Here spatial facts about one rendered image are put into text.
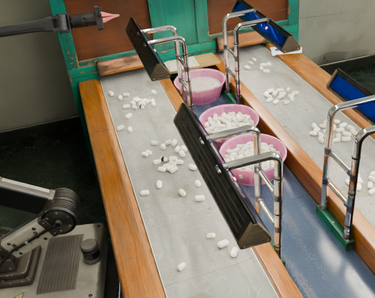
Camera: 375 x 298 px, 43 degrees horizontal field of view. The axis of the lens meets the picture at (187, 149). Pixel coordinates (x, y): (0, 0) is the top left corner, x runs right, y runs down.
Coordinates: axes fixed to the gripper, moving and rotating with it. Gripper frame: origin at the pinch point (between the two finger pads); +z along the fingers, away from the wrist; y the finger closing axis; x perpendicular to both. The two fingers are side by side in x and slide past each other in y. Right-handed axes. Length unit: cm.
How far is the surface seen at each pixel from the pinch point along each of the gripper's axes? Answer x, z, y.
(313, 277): 91, 53, 88
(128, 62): -44.0, -1.6, 23.6
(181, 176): 44, 18, 64
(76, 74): -45, -30, 26
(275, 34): 12, 66, 17
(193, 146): 84, 22, 43
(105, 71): -42, -14, 26
